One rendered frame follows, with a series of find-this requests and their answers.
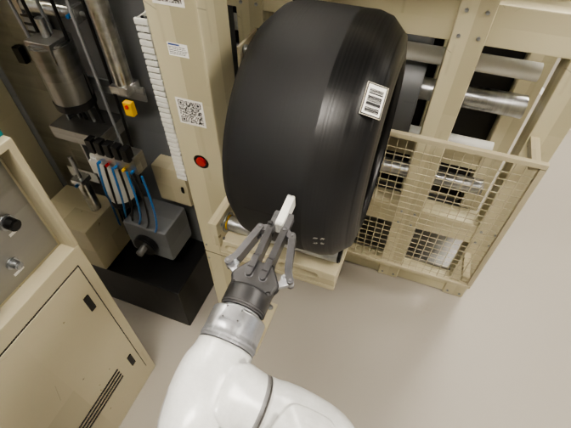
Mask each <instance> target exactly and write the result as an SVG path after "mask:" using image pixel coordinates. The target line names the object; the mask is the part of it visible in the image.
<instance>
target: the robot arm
mask: <svg viewBox="0 0 571 428"><path fill-rule="evenodd" d="M295 206H296V198H295V196H291V195H289V194H288V195H287V197H286V199H285V202H284V204H283V206H282V208H281V210H280V211H277V210H276V211H275V212H274V215H273V216H272V218H271V220H270V221H268V224H262V223H259V224H258V225H257V226H256V227H255V228H254V229H253V230H252V231H251V232H250V234H249V235H248V236H247V237H246V239H245V240H244V241H243V242H242V243H241V245H240V246H239V247H238V248H237V250H236V251H235V252H234V253H232V254H231V255H229V256H227V257H226V258H225V259H224V261H225V264H226V267H227V269H230V271H231V272H232V273H231V282H230V283H229V286H228V288H227V290H226V291H225V293H224V295H223V299H222V302H220V303H217V304H215V305H214V306H213V308H212V310H211V312H210V314H209V316H208V319H207V321H206V323H205V325H204V327H203V328H202V329H201V333H200V335H199V336H198V338H197V340H196V341H195V343H194V345H193V346H192V347H191V348H190V349H189V350H188V351H187V352H186V353H185V355H184V357H183V358H182V360H181V362H180V364H179V365H178V367H177V369H176V371H175V373H174V376H173V378H172V380H171V383H170V385H169V387H168V389H167V394H166V396H165V399H164V402H163V404H162V407H161V412H160V415H159V419H158V423H157V428H354V426H353V424H352V423H351V421H350V420H349V419H348V418H347V416H346V415H345V414H344V413H343V412H341V411H340V410H339V409H338V408H336V407H335V406H334V405H332V404H331V403H329V402H327V401H326V400H325V399H323V398H322V397H319V396H317V395H316V394H314V393H312V392H311V391H308V390H306V389H304V388H302V387H300V386H297V385H295V384H293V383H291V382H289V381H285V380H280V379H277V378H274V377H273V376H271V375H269V374H266V373H264V372H263V371H262V370H260V369H259V368H257V367H256V366H255V365H253V364H252V363H251V362H252V358H253V356H254V355H255V353H256V349H257V345H258V343H259V341H260V339H261V337H262V334H263V331H264V328H265V326H264V323H263V321H262V320H264V317H265V315H266V312H267V311H268V309H269V305H270V302H271V301H272V299H273V297H274V296H275V295H276V294H277V293H278V292H279V290H280V289H284V288H288V289H290V290H291V289H293V288H294V278H293V275H292V270H293V263H294V256H295V249H296V234H295V233H293V232H291V231H290V230H291V227H292V224H293V223H294V215H292V213H293V210H294V208H295ZM275 232H277V233H279V235H278V237H277V239H276V241H275V242H274V246H273V248H272V250H271V252H270V254H269V257H267V259H266V262H262V261H263V259H264V256H265V254H266V252H267V250H268V247H269V245H270V243H271V240H272V238H273V237H274V233H275ZM260 239H261V240H260ZM259 240H260V242H259V244H258V246H257V248H256V251H255V253H253V255H252V258H251V260H250V261H249V262H246V263H245V264H243V265H241V266H240V267H239V265H240V263H241V262H242V261H243V260H244V259H245V257H246V256H247V255H248V253H249V252H250V251H251V250H252V248H253V247H254V246H255V244H256V243H257V242H258V241H259ZM287 240H288V246H287V252H286V258H285V274H283V275H282V276H281V277H280V281H279V282H278V280H277V277H276V274H275V266H276V263H277V261H278V260H279V258H280V254H281V252H282V250H283V248H284V246H285V243H286V241H287Z"/></svg>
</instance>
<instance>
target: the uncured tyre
mask: <svg viewBox="0 0 571 428"><path fill-rule="evenodd" d="M407 43H408V36H407V34H406V33H405V31H404V29H403V27H402V26H401V24H400V23H399V22H398V20H397V19H396V17H395V16H394V15H392V14H390V13H388V12H386V11H384V10H382V9H378V8H366V7H361V6H355V5H349V4H343V3H333V2H327V1H320V0H296V1H290V2H288V3H286V4H284V5H283V6H282V7H281V8H279V9H278V10H277V11H276V12H275V13H274V14H272V15H271V16H270V17H269V18H268V19H267V20H266V21H264V22H263V24H262V25H261V26H260V27H259V28H258V30H257V32H256V33H255V35H254V36H253V38H252V39H251V41H250V43H249V45H248V47H247V49H246V51H245V54H244V56H243V58H242V61H241V62H240V67H239V69H238V71H237V74H236V77H235V82H234V85H233V88H232V92H231V95H230V99H229V106H228V110H227V115H226V120H225V126H224V133H223V157H222V164H223V185H224V189H225V193H226V196H227V199H228V202H229V204H230V206H231V208H232V210H233V212H234V213H235V215H236V217H237V219H238V221H239V223H240V225H241V226H242V227H243V228H245V229H246V230H248V231H249V232H251V231H252V230H253V229H254V228H255V227H256V226H257V225H258V224H259V223H262V224H268V221H270V220H271V218H272V216H270V215H268V214H272V215H274V212H275V211H276V210H277V211H280V210H281V208H282V206H283V204H284V202H285V200H286V197H287V195H288V194H289V195H291V196H295V198H296V206H295V208H294V210H293V213H292V215H294V223H293V224H292V227H291V230H290V231H291V232H293V233H295V234H296V248H298V249H301V250H304V251H309V252H312V253H315V254H318V255H334V254H336V253H337V252H340V251H343V250H345V249H347V248H348V247H350V246H352V244H353V242H354V240H355V238H356V236H357V234H358V232H359V230H360V228H361V226H362V224H363V222H364V219H365V216H366V213H367V211H368V208H369V205H370V201H371V198H372V195H373V192H374V189H375V186H376V181H377V178H378V175H379V172H380V169H381V166H382V161H383V157H384V154H385V151H386V147H387V142H388V139H389V135H390V132H391V128H392V125H393V119H394V116H395V112H396V109H397V105H398V101H399V95H400V90H401V87H402V82H403V79H404V70H405V64H406V54H407ZM368 82H373V83H375V84H378V85H381V86H383V87H387V88H389V89H388V93H387V98H386V101H385V104H384V107H383V111H382V116H381V119H380V120H379V121H378V120H377V119H374V118H371V117H369V116H366V115H362V114H360V113H359V110H360V106H361V104H362V100H363V97H364V95H365V89H366V86H367V83H368ZM244 207H248V208H251V209H254V210H257V211H253V210H250V209H246V208H244ZM258 211H262V212H266V213H268V214H264V213H261V212H258ZM312 235H313V236H319V237H326V245H313V244H312Z"/></svg>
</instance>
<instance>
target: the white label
mask: <svg viewBox="0 0 571 428"><path fill-rule="evenodd" d="M388 89H389V88H387V87H383V86H381V85H378V84H375V83H373V82H368V83H367V86H366V89H365V95H364V97H363V100H362V104H361V106H360V110H359V113H360V114H362V115H366V116H369V117H371V118H374V119H377V120H378V121H379V120H380V119H381V116H382V111H383V107H384V104H385V101H386V98H387V93H388Z"/></svg>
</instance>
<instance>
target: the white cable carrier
mask: <svg viewBox="0 0 571 428"><path fill-rule="evenodd" d="M145 16H147V15H146V12H145V11H144V12H143V13H142V14H140V15H139V16H138V17H134V18H133V20H134V23H135V24H137V25H136V29H137V31H141V32H138V35H139V38H143V39H140V40H139V41H140V44H141V45H143V46H142V47H141V48H142V51H143V52H144V58H145V59H146V60H145V63H146V64H147V65H148V66H147V70H148V71H149V76H150V77H151V78H150V82H151V83H152V84H153V85H152V87H153V89H155V90H154V94H155V100H157V101H156V103H157V106H159V107H158V109H159V111H160V116H161V121H163V122H162V125H163V126H164V130H165V134H166V136H167V143H168V145H170V146H169V149H170V152H171V154H172V162H173V165H174V166H175V171H176V174H177V178H178V179H182V180H185V181H188V178H187V175H186V171H185V168H184V162H183V158H182V155H181V151H180V148H179V144H178V138H177V134H176V133H175V132H176V131H175V127H174V124H173V120H172V114H170V113H171V111H170V109H169V108H170V107H169V103H168V100H167V94H166V90H165V87H164V83H163V80H162V76H161V70H160V66H159V63H158V59H157V56H156V52H155V46H154V43H153V39H152V36H151V32H150V26H148V25H149V22H148V19H145V18H144V17H145ZM149 33H150V34H149ZM150 40H151V41H150Z"/></svg>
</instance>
